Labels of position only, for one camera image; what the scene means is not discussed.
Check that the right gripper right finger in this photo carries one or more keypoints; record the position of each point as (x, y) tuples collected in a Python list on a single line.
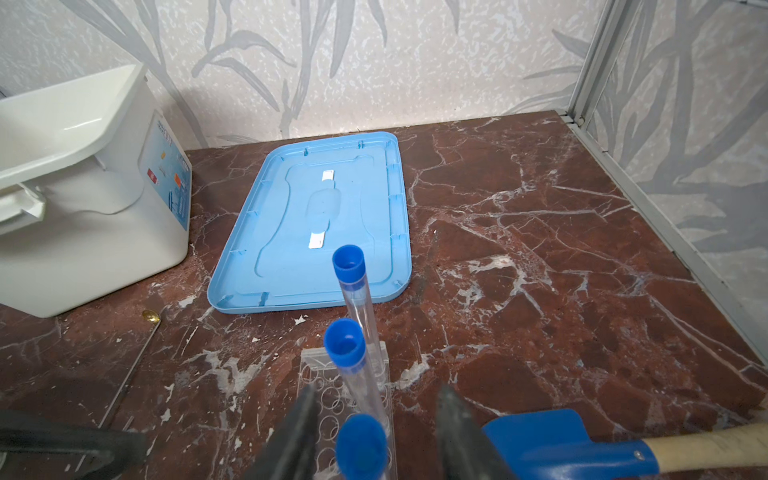
[(465, 451)]

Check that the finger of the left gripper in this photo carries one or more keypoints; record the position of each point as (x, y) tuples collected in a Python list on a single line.
[(27, 434)]

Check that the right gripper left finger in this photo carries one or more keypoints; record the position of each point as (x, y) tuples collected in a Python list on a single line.
[(290, 451)]

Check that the blue capped test tube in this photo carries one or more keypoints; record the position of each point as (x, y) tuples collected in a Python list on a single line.
[(362, 449), (350, 269), (345, 344)]

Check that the clear test tube rack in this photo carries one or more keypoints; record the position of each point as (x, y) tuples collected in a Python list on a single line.
[(336, 405)]

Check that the thin metal spatula rod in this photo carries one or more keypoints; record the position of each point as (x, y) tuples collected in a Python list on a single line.
[(154, 318)]

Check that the white plastic storage bin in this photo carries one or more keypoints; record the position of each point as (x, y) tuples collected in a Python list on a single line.
[(95, 191)]

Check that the blue plastic bin lid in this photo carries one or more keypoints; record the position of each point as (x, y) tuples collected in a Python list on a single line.
[(308, 200)]

